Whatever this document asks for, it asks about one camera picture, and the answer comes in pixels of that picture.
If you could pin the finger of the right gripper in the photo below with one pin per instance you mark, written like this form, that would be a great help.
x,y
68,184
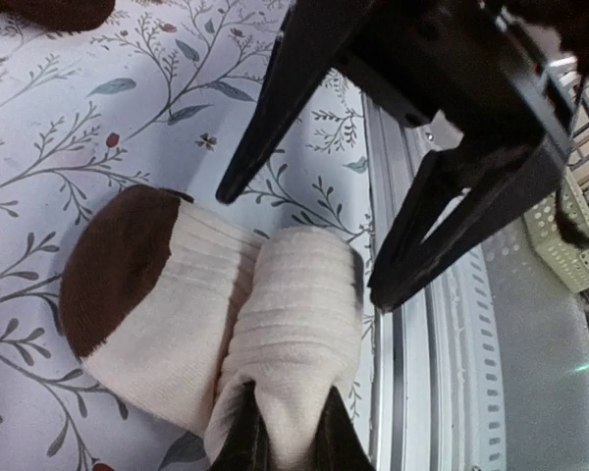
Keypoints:
x,y
312,36

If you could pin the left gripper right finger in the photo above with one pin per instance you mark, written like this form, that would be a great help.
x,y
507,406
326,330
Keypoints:
x,y
336,444

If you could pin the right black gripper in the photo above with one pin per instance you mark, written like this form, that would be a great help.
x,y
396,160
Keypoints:
x,y
491,79

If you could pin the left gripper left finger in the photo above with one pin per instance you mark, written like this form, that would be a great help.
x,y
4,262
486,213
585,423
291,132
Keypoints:
x,y
246,447

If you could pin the cream and brown sock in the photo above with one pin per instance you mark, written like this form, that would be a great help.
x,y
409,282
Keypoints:
x,y
173,309

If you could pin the beige perforated basket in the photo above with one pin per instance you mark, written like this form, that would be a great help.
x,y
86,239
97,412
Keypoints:
x,y
558,229

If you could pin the floral tablecloth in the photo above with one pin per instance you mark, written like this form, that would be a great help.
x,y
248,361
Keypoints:
x,y
159,94

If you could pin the beige ribbed sock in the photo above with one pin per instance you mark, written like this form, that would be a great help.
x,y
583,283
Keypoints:
x,y
62,15

